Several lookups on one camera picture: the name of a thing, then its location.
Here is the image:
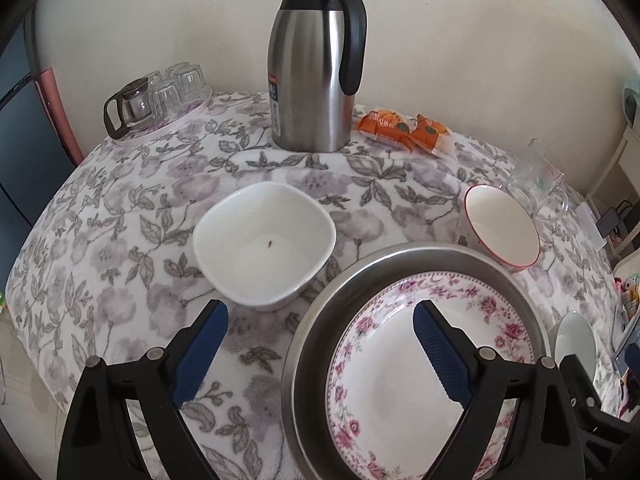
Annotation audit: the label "clear glass mug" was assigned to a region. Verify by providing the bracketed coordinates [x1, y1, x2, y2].
[505, 138, 571, 223]

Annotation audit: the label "brown flower print bowl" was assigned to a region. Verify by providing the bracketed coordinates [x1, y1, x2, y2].
[554, 311, 598, 381]

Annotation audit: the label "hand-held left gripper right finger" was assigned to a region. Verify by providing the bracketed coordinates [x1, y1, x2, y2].
[412, 299, 587, 480]

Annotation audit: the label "small colourful trinkets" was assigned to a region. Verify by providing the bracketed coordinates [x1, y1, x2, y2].
[615, 270, 640, 322]

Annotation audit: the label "pink floral round plate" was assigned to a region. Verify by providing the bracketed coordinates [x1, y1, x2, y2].
[325, 271, 538, 480]

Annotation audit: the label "glass teapot black handle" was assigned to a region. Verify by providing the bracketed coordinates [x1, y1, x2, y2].
[103, 77, 153, 140]

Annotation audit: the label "strawberry print bowl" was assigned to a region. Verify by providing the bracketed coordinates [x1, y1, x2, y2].
[456, 184, 542, 274]

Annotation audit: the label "black charger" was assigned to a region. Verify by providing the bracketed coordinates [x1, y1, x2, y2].
[597, 210, 621, 239]

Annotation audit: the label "white square bowl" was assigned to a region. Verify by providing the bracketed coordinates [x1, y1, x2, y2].
[192, 181, 337, 312]

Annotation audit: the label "dark blue fridge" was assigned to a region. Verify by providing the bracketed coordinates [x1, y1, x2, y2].
[0, 20, 66, 281]

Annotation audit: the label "stainless steel basin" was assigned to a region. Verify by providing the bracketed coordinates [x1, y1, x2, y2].
[280, 242, 553, 480]

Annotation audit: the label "pink board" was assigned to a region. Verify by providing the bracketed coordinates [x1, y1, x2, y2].
[39, 67, 85, 166]

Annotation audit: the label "pale green bag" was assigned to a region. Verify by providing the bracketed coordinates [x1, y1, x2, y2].
[622, 77, 640, 127]

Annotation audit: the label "white serving tray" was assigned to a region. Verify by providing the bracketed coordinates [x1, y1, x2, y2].
[116, 85, 213, 147]

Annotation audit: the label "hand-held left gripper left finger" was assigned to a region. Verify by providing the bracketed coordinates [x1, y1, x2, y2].
[56, 299, 230, 480]

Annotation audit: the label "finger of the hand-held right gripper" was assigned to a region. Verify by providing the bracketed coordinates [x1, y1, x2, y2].
[558, 354, 599, 411]

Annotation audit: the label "stainless steel thermos jug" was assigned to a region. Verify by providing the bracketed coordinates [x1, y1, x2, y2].
[268, 0, 368, 153]

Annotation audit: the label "cream wooden shelf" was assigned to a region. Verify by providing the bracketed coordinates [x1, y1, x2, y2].
[585, 125, 640, 261]

